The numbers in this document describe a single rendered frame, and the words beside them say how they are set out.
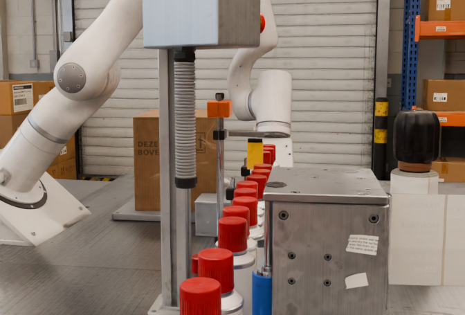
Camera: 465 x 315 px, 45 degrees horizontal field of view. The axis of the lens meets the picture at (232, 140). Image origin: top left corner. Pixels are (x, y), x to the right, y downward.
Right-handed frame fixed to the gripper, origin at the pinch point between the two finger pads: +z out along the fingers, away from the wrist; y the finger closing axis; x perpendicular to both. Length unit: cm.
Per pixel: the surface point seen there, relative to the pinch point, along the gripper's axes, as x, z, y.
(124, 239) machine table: 6.5, 9.6, -36.7
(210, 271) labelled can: -80, 15, 0
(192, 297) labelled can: -87, 17, 0
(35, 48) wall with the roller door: 397, -199, -280
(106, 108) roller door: 401, -135, -196
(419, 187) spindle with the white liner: -28.2, -0.4, 28.2
